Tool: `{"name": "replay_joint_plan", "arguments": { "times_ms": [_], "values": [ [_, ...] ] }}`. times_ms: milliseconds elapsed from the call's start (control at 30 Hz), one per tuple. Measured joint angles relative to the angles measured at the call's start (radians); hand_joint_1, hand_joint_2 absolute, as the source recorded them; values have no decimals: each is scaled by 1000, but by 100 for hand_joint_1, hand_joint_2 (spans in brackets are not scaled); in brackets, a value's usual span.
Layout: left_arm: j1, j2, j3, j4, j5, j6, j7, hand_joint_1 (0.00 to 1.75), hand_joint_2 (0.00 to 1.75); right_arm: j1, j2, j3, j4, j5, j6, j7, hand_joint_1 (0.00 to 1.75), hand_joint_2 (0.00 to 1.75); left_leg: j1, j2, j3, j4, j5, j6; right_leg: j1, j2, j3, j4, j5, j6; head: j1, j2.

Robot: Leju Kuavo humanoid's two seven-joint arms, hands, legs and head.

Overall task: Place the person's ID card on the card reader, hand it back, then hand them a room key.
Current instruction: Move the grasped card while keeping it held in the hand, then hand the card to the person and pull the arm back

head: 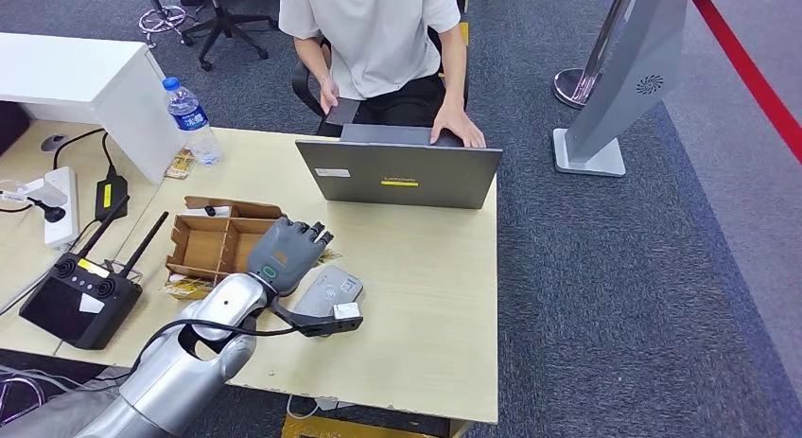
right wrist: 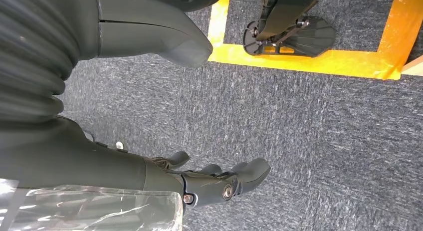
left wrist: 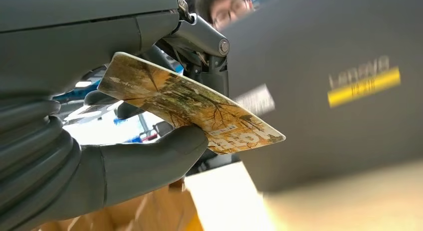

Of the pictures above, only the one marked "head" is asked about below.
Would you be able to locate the person's right hand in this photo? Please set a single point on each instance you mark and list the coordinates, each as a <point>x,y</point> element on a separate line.
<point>328,95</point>

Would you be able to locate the person's left hand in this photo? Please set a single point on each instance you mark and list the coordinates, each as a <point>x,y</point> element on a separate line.
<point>457,123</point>

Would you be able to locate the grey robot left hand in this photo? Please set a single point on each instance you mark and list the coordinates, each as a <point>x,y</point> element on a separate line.
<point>285,253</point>

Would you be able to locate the dark phone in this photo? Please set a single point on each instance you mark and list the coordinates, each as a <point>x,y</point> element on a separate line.
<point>343,112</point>

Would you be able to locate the ID card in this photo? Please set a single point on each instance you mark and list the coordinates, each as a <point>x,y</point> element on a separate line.
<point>327,258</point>

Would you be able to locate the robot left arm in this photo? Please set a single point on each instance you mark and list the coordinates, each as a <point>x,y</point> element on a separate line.
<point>175,385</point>

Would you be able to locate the person's left forearm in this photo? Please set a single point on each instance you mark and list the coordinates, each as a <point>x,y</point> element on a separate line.
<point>454,68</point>

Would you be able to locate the person's right forearm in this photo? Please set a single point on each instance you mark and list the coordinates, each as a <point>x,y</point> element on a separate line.
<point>313,59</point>

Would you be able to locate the grey card reader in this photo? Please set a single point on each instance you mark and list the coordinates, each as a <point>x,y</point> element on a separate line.
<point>332,288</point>

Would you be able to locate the white card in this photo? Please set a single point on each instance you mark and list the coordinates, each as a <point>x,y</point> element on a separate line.
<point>222,212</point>

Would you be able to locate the person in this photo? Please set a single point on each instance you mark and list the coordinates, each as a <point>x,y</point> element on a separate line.
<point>376,34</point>

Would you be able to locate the gold patterned room key cards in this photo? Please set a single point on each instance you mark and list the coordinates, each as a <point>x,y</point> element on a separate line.
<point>188,289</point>

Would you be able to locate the grey laptop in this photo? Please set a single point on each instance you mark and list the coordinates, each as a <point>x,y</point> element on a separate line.
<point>401,175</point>

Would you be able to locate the cardboard organizer box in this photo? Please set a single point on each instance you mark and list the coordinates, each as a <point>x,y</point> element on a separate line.
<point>200,247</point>

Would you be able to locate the small black item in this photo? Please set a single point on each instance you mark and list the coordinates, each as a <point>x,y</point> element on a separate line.
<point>210,210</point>

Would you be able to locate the chrome stanchion pole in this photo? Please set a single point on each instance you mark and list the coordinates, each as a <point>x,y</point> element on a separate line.
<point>579,84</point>

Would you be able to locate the gold patterned packet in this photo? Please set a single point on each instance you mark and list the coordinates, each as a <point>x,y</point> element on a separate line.
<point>180,164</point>

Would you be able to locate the clear plastic water bottle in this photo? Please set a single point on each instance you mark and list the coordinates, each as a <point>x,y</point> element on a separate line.
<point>191,119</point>

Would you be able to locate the grey kiosk stand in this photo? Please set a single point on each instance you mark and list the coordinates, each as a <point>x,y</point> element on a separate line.
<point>633,78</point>

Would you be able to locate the black power adapter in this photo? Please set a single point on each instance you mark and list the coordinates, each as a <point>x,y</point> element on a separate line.
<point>111,197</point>

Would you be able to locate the black controller with antennas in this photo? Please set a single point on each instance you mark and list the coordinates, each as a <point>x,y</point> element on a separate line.
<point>75,303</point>

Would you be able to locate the white power strip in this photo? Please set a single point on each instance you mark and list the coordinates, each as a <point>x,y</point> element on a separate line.
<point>61,225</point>

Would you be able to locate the black plug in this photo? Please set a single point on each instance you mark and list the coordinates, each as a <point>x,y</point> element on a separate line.
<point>50,213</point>

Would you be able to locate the white adapter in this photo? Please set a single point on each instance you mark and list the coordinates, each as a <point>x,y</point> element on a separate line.
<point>41,192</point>

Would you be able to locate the white cabinet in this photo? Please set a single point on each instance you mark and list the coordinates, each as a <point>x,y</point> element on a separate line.
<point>75,71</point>

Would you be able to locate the grey round desk grommet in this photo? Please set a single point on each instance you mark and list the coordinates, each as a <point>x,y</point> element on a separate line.
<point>54,142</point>

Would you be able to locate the left wrist camera pale box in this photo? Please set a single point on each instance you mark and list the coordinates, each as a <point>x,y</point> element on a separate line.
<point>346,311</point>

